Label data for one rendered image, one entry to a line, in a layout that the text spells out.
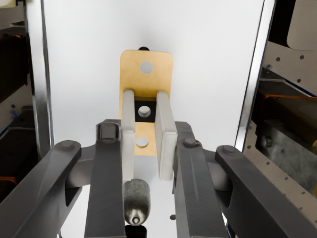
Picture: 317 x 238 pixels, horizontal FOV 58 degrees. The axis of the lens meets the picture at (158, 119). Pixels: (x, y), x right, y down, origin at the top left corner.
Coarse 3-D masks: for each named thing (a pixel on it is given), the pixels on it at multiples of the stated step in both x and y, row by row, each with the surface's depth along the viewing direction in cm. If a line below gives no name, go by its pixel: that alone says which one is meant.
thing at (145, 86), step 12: (120, 60) 20; (132, 60) 20; (144, 60) 20; (156, 60) 20; (168, 60) 20; (120, 72) 20; (132, 72) 21; (156, 72) 21; (168, 72) 21; (120, 84) 21; (132, 84) 21; (144, 84) 21; (156, 84) 21; (168, 84) 21; (120, 96) 21; (144, 96) 21; (156, 96) 21; (168, 96) 21; (120, 108) 22; (144, 120) 21; (144, 132) 22
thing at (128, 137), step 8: (128, 96) 19; (128, 104) 18; (128, 112) 16; (128, 120) 15; (128, 128) 14; (128, 136) 14; (128, 144) 14; (128, 152) 15; (128, 160) 15; (128, 168) 15; (128, 176) 15
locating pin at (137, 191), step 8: (128, 184) 31; (136, 184) 31; (144, 184) 32; (128, 192) 30; (136, 192) 30; (144, 192) 30; (128, 200) 29; (136, 200) 29; (144, 200) 29; (128, 208) 28; (136, 208) 28; (144, 208) 29; (128, 216) 28; (136, 216) 28; (144, 216) 28; (136, 224) 29
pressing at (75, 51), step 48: (48, 0) 24; (96, 0) 25; (144, 0) 25; (192, 0) 25; (240, 0) 25; (48, 48) 26; (96, 48) 26; (192, 48) 27; (240, 48) 27; (48, 96) 27; (96, 96) 28; (192, 96) 29; (240, 96) 29; (48, 144) 29; (144, 144) 30; (240, 144) 32
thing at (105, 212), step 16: (96, 128) 13; (112, 128) 14; (96, 144) 13; (112, 144) 13; (96, 160) 12; (112, 160) 12; (96, 176) 11; (112, 176) 11; (96, 192) 10; (112, 192) 10; (96, 208) 9; (112, 208) 9; (96, 224) 9; (112, 224) 9
